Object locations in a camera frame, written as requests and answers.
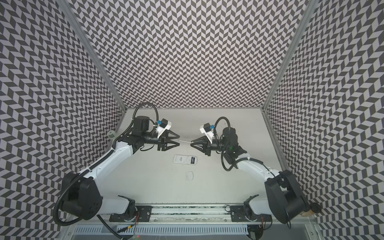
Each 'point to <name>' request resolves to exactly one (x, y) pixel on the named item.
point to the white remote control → (187, 159)
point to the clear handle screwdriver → (180, 140)
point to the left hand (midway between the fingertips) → (178, 141)
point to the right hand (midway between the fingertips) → (192, 148)
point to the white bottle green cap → (111, 134)
